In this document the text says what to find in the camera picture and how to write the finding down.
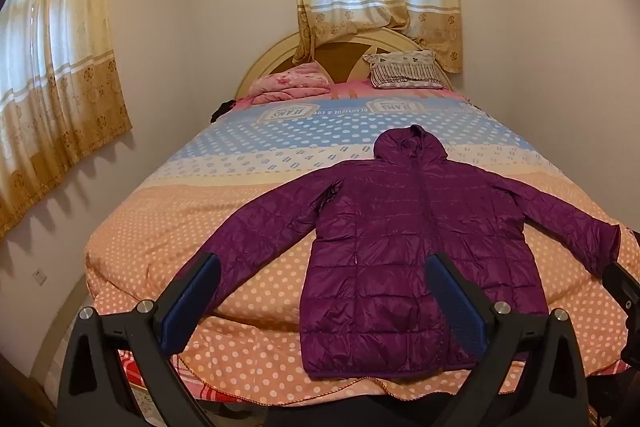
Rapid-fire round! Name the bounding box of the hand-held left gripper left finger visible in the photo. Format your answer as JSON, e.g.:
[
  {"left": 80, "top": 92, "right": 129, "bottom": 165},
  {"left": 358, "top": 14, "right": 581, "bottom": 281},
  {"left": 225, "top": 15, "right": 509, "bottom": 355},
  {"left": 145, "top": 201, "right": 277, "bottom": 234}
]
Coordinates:
[{"left": 56, "top": 251, "right": 222, "bottom": 427}]

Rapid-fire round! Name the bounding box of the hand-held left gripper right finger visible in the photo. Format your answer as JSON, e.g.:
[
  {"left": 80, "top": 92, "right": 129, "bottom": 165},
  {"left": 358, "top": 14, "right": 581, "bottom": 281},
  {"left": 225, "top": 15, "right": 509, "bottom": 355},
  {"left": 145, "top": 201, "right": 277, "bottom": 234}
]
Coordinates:
[{"left": 424, "top": 253, "right": 592, "bottom": 427}]

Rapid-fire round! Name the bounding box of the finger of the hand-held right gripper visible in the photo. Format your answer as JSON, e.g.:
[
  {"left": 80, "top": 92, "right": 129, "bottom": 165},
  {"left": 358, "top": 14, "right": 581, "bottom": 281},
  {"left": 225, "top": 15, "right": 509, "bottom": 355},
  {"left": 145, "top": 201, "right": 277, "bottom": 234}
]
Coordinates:
[{"left": 601, "top": 261, "right": 640, "bottom": 310}]

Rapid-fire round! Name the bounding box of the purple hooded puffer jacket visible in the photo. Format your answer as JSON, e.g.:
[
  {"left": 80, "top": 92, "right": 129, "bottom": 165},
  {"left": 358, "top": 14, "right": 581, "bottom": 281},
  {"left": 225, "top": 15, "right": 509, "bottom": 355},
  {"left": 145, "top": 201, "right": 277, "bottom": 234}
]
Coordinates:
[{"left": 187, "top": 124, "right": 622, "bottom": 380}]

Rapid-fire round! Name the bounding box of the red patterned bed sheet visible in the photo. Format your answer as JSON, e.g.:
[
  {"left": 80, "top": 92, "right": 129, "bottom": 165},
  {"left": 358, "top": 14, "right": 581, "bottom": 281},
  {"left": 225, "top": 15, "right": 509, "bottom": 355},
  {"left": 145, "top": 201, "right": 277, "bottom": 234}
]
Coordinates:
[{"left": 117, "top": 349, "right": 221, "bottom": 413}]

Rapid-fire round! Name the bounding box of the polka dot quilt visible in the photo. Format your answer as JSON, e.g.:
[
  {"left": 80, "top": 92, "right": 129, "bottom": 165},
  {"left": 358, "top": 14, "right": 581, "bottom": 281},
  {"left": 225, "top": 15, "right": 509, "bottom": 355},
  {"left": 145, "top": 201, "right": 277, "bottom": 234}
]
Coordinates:
[{"left": 82, "top": 82, "right": 640, "bottom": 408}]

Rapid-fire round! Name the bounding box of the pink folded blanket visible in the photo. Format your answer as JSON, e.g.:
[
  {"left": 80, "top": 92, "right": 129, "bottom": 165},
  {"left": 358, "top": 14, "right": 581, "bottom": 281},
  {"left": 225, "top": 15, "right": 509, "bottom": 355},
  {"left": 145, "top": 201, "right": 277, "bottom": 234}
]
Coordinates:
[{"left": 247, "top": 62, "right": 333, "bottom": 105}]

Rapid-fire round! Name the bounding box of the striped pillow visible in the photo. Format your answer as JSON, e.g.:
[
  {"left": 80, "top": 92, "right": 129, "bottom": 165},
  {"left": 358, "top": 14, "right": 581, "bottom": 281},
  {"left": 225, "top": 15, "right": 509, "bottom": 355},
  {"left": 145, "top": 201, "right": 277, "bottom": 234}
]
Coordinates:
[{"left": 362, "top": 49, "right": 446, "bottom": 90}]

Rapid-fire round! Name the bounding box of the wide yellow floral curtain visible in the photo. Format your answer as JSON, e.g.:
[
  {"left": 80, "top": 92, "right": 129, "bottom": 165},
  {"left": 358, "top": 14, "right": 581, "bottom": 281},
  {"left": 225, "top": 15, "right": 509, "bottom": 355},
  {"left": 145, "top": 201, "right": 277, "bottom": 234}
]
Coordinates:
[{"left": 0, "top": 0, "right": 133, "bottom": 240}]

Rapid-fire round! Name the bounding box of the cream wooden headboard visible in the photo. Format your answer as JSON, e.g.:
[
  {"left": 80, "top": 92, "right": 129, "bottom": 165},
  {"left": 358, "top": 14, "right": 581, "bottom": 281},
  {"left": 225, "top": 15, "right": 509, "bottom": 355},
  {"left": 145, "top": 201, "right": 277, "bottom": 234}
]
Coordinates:
[{"left": 237, "top": 28, "right": 453, "bottom": 100}]

